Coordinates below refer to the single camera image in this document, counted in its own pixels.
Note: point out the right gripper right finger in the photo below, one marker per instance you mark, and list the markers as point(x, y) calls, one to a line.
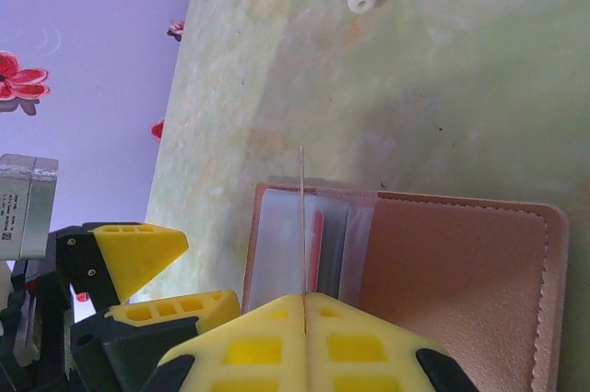
point(359, 350)

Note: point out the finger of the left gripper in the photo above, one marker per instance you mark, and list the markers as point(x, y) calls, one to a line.
point(133, 253)
point(175, 309)

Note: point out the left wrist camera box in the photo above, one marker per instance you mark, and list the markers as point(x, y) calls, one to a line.
point(27, 207)

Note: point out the tan leather card holder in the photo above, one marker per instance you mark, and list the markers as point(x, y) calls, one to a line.
point(461, 281)

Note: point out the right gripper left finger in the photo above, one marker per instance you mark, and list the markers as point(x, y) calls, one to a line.
point(249, 350)

